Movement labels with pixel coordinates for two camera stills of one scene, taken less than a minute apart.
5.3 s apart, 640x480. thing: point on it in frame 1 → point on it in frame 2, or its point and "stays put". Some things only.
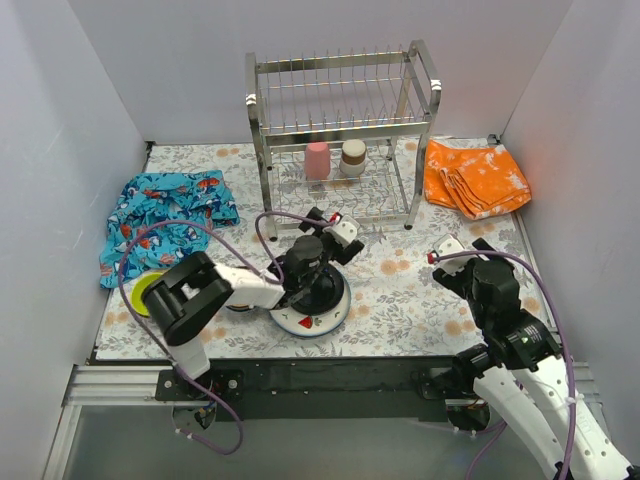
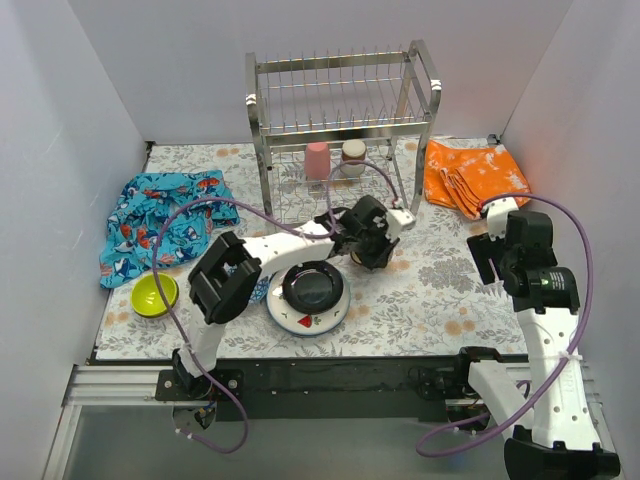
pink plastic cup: [317, 161] stays put
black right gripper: [451, 279] → [482, 258]
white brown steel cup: [352, 161] stays put
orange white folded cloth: [480, 181] stays put
